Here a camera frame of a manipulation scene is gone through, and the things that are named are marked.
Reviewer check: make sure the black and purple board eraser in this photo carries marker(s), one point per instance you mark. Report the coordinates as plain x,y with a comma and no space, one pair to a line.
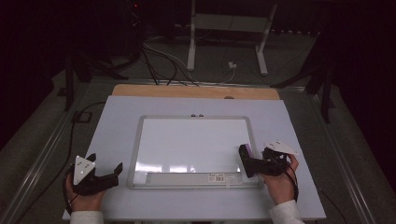
249,150

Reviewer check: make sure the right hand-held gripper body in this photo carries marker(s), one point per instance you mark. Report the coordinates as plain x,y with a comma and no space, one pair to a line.
271,166

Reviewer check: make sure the white plug adapter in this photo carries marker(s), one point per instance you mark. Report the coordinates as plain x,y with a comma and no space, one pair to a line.
232,65

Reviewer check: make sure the white metal stand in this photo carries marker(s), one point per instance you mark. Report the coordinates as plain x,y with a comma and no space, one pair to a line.
191,46

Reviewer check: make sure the black tripod stand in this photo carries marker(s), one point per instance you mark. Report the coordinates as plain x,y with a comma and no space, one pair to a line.
326,99
69,87

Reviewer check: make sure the white whiteboard with grey frame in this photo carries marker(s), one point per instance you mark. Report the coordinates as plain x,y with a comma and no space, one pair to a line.
186,143

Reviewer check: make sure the large white table sheet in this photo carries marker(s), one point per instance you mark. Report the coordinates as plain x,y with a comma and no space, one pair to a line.
199,105

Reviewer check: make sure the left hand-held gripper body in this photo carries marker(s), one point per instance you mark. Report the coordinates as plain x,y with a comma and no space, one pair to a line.
93,183

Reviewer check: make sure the black square floor plate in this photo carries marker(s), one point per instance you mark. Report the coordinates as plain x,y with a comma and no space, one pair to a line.
82,117

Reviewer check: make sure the person's right hand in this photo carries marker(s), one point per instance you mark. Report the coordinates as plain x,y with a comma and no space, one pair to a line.
280,186

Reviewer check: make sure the dark power strip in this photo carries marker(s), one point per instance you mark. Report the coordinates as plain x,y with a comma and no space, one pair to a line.
294,31

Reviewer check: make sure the grey metal floor rail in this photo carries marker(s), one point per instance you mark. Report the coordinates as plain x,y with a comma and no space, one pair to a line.
46,146
339,149

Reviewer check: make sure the dark equipment with red light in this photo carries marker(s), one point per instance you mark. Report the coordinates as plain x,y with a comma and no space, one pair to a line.
134,28

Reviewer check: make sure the person's left hand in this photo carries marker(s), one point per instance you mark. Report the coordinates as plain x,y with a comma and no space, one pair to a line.
85,202

